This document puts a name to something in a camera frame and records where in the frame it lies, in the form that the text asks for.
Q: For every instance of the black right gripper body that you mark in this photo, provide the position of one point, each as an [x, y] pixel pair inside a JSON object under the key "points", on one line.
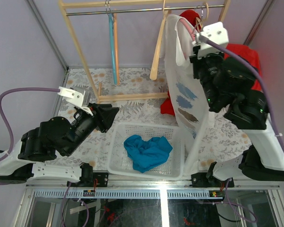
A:
{"points": [[205, 67]]}

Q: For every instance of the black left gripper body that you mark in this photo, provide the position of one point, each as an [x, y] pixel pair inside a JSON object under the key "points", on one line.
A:
{"points": [[85, 125]]}

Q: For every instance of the pink wavy hanger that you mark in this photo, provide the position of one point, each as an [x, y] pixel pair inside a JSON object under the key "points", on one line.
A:
{"points": [[192, 32]]}

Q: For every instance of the white t shirt blue print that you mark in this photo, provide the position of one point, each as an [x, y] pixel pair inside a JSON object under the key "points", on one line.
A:
{"points": [[186, 93]]}

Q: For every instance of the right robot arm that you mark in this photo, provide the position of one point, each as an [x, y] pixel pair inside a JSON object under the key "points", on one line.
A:
{"points": [[228, 82]]}

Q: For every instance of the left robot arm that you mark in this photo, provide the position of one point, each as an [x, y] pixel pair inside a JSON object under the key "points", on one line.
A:
{"points": [[57, 135]]}

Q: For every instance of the cream hanger under red shirt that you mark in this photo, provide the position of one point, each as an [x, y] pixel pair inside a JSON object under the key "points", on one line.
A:
{"points": [[204, 17]]}

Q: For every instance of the red t shirt on hanger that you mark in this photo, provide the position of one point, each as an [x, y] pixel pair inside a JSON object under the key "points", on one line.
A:
{"points": [[167, 107]]}

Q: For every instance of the beige wooden hanger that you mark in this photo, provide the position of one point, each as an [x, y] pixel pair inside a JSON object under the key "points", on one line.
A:
{"points": [[156, 57]]}

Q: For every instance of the blue hanger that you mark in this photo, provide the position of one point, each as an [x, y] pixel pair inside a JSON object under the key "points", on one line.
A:
{"points": [[111, 39]]}

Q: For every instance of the orange hanger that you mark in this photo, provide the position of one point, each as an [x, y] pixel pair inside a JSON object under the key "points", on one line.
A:
{"points": [[116, 49]]}

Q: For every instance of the floral tablecloth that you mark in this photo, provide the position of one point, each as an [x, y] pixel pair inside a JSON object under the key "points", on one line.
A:
{"points": [[222, 140]]}

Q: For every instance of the red cloth pile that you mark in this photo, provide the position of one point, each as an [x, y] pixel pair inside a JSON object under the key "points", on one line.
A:
{"points": [[249, 55]]}

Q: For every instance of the white plastic laundry basket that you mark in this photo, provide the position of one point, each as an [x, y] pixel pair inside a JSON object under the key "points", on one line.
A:
{"points": [[120, 164]]}

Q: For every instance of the wooden clothes rack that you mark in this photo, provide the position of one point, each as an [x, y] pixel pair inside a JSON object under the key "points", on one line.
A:
{"points": [[132, 42]]}

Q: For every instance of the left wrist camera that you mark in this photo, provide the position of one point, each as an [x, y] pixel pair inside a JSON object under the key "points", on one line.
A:
{"points": [[77, 97]]}

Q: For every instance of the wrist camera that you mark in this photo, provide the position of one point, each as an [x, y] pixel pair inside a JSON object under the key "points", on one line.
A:
{"points": [[215, 33], [77, 97]]}

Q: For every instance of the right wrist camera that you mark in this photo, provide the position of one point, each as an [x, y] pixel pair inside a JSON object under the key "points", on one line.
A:
{"points": [[215, 33]]}

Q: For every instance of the aluminium rail with cable duct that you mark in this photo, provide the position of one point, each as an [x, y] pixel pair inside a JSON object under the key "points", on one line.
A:
{"points": [[124, 187]]}

